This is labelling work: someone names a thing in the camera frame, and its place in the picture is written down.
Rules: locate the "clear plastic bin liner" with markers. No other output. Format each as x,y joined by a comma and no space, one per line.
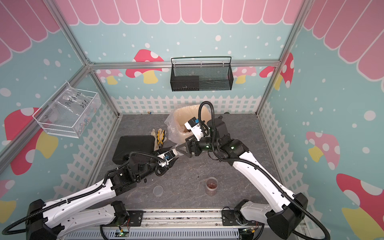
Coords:
204,115

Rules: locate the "white yellow work gloves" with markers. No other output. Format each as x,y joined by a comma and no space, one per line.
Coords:
160,138

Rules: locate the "clear tea jar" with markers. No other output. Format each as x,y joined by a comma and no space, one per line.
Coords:
176,153
211,186

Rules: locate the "beige trash bin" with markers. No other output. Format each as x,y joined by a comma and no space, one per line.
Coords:
177,130

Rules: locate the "clear plastic bag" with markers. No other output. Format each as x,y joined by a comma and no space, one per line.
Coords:
75,108

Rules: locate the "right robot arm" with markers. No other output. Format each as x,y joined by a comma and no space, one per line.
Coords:
285,209

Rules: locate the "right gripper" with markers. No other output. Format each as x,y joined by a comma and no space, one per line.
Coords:
189,143

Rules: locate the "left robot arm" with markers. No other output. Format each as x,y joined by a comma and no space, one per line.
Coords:
115,182

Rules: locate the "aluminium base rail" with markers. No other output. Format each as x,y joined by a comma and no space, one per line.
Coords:
183,219

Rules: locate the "black wire mesh basket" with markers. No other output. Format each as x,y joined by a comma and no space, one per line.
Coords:
215,73

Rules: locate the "black plastic tool case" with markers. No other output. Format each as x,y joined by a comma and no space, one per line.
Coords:
127,144

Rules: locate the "black box in basket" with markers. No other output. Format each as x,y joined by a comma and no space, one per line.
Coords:
185,83

